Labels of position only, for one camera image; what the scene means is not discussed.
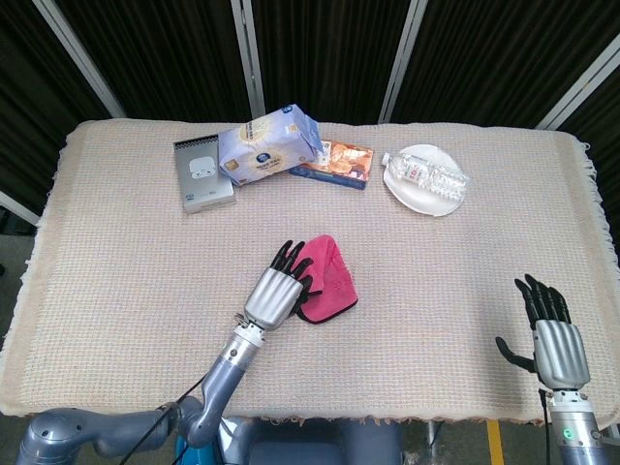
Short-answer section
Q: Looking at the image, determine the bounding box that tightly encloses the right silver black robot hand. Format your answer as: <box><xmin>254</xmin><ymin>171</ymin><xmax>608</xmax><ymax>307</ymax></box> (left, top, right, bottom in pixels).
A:
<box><xmin>494</xmin><ymin>273</ymin><xmax>592</xmax><ymax>391</ymax></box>

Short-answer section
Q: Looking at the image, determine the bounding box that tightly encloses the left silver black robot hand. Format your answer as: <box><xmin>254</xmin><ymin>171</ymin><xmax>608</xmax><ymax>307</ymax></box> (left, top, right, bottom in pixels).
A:
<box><xmin>241</xmin><ymin>239</ymin><xmax>321</xmax><ymax>333</ymax></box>

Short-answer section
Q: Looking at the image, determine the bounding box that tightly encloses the pink microfiber cloth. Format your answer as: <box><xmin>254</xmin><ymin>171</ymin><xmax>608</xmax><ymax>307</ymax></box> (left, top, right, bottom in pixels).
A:
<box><xmin>290</xmin><ymin>233</ymin><xmax>359</xmax><ymax>325</ymax></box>

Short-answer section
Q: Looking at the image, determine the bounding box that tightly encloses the grey earbuds box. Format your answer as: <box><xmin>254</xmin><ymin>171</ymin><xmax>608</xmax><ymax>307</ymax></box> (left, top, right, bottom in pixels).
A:
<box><xmin>172</xmin><ymin>134</ymin><xmax>238</xmax><ymax>215</ymax></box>

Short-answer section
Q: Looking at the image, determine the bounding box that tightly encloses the grey-blue robot torso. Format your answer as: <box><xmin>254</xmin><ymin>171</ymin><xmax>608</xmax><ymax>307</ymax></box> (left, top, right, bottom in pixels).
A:
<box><xmin>220</xmin><ymin>418</ymin><xmax>403</xmax><ymax>465</ymax></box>

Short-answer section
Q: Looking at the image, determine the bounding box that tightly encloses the orange blue biscuit box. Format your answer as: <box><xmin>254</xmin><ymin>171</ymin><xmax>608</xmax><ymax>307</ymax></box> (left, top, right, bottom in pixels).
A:
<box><xmin>289</xmin><ymin>139</ymin><xmax>375</xmax><ymax>191</ymax></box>

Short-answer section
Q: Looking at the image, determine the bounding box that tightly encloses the beige woven tablecloth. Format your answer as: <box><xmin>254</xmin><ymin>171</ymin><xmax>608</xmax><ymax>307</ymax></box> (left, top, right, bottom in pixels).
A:
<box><xmin>0</xmin><ymin>118</ymin><xmax>610</xmax><ymax>432</ymax></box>

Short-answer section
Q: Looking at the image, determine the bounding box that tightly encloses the blue white tissue pack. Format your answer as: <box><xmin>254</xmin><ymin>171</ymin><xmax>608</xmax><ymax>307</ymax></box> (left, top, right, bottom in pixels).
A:
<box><xmin>217</xmin><ymin>102</ymin><xmax>323</xmax><ymax>187</ymax></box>

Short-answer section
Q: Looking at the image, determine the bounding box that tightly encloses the blue plastic base cover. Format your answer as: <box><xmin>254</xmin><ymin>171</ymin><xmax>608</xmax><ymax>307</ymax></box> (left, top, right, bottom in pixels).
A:
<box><xmin>174</xmin><ymin>430</ymin><xmax>229</xmax><ymax>465</ymax></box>

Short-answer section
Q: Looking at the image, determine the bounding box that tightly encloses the white paper plate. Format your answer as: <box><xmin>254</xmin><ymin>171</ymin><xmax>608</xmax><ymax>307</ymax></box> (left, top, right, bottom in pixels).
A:
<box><xmin>382</xmin><ymin>143</ymin><xmax>465</xmax><ymax>219</ymax></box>

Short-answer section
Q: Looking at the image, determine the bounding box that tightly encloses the clear plastic water bottle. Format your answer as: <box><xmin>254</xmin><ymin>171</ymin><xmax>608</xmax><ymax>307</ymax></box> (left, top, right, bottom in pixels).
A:
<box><xmin>381</xmin><ymin>150</ymin><xmax>471</xmax><ymax>201</ymax></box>

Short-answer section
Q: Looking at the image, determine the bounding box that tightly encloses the dark pleated curtain panel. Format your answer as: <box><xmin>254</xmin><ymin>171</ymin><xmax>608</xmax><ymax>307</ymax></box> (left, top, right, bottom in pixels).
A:
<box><xmin>0</xmin><ymin>0</ymin><xmax>115</xmax><ymax>214</ymax></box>
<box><xmin>249</xmin><ymin>0</ymin><xmax>418</xmax><ymax>123</ymax></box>
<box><xmin>391</xmin><ymin>0</ymin><xmax>620</xmax><ymax>130</ymax></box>
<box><xmin>561</xmin><ymin>77</ymin><xmax>620</xmax><ymax>195</ymax></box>
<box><xmin>50</xmin><ymin>0</ymin><xmax>256</xmax><ymax>122</ymax></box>

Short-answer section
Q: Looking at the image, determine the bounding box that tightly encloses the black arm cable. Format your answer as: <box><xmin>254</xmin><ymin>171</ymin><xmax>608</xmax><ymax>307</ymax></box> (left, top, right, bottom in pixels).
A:
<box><xmin>539</xmin><ymin>387</ymin><xmax>553</xmax><ymax>465</ymax></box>
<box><xmin>123</xmin><ymin>375</ymin><xmax>214</xmax><ymax>465</ymax></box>

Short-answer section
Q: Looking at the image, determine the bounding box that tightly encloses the white partition frame post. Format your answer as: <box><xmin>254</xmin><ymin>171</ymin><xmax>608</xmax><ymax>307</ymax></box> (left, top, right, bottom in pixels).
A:
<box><xmin>535</xmin><ymin>46</ymin><xmax>620</xmax><ymax>131</ymax></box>
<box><xmin>0</xmin><ymin>190</ymin><xmax>41</xmax><ymax>228</ymax></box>
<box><xmin>377</xmin><ymin>0</ymin><xmax>430</xmax><ymax>123</ymax></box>
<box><xmin>32</xmin><ymin>0</ymin><xmax>126</xmax><ymax>120</ymax></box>
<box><xmin>230</xmin><ymin>0</ymin><xmax>266</xmax><ymax>117</ymax></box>

